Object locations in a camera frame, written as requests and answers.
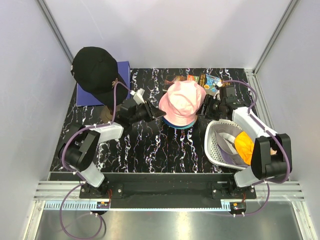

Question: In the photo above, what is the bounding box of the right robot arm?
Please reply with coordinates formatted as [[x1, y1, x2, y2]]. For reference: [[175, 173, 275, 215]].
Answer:
[[197, 81, 292, 199]]

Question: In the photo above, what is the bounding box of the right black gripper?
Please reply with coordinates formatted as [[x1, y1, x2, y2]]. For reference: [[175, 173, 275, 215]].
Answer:
[[195, 94, 225, 122]]

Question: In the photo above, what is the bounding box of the dark blue bucket hat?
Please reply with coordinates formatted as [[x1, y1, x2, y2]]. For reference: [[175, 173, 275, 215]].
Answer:
[[162, 117, 197, 130]]

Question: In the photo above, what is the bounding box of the pink bucket hat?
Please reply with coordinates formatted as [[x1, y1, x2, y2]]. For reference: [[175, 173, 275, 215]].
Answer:
[[158, 80, 206, 127]]

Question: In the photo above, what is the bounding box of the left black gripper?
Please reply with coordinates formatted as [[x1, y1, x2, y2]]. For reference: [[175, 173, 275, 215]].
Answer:
[[129, 99, 166, 125]]

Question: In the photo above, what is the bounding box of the white foam mannequin head stand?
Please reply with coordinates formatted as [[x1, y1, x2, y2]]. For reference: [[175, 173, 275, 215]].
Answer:
[[100, 106, 114, 124]]

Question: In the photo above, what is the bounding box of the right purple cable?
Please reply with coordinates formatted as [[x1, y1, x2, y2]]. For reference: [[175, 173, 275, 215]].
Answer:
[[219, 79, 293, 216]]

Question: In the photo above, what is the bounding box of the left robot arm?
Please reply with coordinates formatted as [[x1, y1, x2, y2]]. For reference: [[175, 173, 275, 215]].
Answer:
[[57, 99, 166, 198]]

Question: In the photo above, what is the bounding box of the purple flat book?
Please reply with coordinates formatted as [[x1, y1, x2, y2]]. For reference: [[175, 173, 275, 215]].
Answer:
[[76, 61, 131, 107]]

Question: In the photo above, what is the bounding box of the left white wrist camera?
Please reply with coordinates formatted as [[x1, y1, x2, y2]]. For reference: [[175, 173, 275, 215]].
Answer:
[[130, 88, 145, 105]]

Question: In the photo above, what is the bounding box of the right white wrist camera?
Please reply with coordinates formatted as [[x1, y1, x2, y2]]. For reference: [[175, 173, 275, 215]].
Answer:
[[213, 82, 225, 101]]

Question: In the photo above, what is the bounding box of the purple cable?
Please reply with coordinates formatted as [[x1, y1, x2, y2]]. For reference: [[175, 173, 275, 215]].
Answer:
[[59, 81, 135, 238], [219, 79, 293, 216]]

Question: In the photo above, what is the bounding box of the white perforated basket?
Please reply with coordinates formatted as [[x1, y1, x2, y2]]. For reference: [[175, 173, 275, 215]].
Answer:
[[204, 119, 249, 171]]

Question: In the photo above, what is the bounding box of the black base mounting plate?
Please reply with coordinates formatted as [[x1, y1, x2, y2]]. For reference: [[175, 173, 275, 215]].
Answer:
[[79, 173, 257, 200]]

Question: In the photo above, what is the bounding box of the black baseball cap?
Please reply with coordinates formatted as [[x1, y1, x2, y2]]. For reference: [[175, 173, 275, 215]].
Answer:
[[70, 46, 129, 107]]

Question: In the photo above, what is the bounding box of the dark cover book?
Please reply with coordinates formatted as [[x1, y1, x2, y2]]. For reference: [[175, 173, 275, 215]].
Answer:
[[162, 75, 187, 92]]

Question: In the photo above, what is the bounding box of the orange hat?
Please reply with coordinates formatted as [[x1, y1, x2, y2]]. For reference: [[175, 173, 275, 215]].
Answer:
[[234, 131, 254, 166]]

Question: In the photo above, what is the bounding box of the colourful treehouse book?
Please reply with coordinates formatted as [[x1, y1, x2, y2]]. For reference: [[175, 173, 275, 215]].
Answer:
[[186, 72, 223, 96]]

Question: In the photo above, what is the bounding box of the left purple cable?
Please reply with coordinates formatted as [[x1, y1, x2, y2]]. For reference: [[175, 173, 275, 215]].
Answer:
[[59, 81, 135, 238]]

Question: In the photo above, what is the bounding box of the lavender grey cap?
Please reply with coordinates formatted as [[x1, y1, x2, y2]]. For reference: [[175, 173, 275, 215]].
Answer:
[[213, 123, 248, 168]]

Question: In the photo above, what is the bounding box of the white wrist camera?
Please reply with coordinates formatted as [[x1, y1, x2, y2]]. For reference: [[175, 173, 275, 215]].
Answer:
[[213, 82, 225, 101], [130, 88, 145, 105]]

